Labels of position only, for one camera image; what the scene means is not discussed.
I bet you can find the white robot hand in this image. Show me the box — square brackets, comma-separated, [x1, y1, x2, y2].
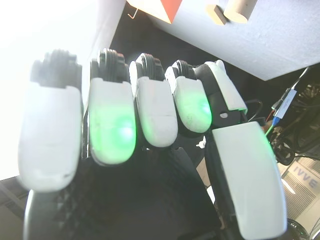
[17, 47, 288, 240]

